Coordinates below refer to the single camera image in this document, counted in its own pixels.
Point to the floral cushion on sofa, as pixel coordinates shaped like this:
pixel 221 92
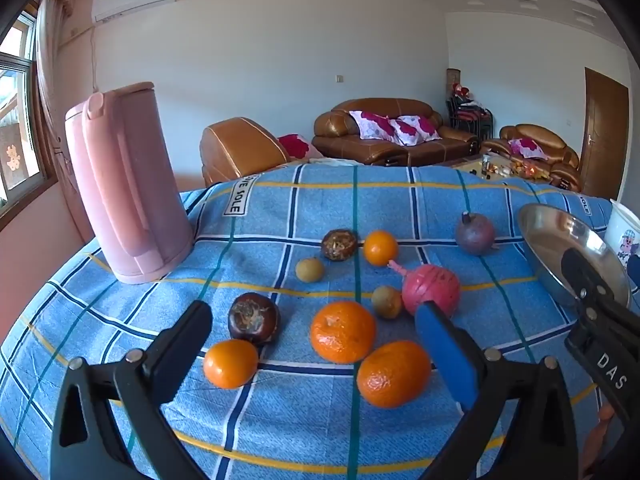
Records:
pixel 374 127
pixel 414 130

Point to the pink pomegranate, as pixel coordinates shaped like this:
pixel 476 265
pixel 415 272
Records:
pixel 428 283

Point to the brown leather armchair far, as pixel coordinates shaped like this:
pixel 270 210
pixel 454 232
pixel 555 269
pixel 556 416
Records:
pixel 563 163

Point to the stacked dark chairs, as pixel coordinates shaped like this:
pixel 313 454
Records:
pixel 468 115

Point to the wrinkled brown passion fruit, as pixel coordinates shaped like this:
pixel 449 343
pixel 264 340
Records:
pixel 339 245

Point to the brown leather three-seat sofa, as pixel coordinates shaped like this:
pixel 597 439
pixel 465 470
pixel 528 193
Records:
pixel 336 135

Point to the floral cushion on far armchair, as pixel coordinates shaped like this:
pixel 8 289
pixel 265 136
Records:
pixel 527 148

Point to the pink curtain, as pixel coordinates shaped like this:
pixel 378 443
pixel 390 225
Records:
pixel 49 23

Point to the large rough tangerine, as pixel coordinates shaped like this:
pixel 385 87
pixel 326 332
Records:
pixel 343 332

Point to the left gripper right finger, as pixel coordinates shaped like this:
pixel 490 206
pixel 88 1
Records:
pixel 541 440

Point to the right hand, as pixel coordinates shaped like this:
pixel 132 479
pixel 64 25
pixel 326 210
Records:
pixel 594 444

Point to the pink electric kettle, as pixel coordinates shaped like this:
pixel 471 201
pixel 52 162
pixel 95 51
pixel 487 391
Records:
pixel 126 183

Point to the white cartoon pig mug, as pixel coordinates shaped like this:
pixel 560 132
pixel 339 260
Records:
pixel 623 232

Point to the brown wooden door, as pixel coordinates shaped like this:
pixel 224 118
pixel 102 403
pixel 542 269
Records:
pixel 604 148

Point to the floral cushion right on sofa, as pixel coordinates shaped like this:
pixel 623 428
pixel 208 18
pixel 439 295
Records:
pixel 414 130

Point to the wooden coffee table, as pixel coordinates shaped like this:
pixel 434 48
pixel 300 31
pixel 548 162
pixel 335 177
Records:
pixel 492 166

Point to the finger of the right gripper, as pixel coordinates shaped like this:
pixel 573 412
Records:
pixel 633 269
pixel 595 299

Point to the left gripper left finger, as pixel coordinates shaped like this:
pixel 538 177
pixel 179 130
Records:
pixel 86 441

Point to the small orange back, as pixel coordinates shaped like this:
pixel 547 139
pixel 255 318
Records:
pixel 380 248

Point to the brown leather armchair near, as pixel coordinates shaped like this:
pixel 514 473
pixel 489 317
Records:
pixel 236 148

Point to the purple passion fruit with stem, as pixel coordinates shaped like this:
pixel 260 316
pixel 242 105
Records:
pixel 475 234

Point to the red floral cushion near armchair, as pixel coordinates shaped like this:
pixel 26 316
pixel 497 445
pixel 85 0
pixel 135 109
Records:
pixel 298 148

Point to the small orange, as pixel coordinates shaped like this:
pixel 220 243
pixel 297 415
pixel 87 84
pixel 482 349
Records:
pixel 380 248
pixel 230 364

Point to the floral cushion left on sofa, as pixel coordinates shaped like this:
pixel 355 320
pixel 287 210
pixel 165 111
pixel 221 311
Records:
pixel 374 127

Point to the brown leather armchair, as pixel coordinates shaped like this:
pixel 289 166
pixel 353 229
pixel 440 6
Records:
pixel 236 148
pixel 563 163

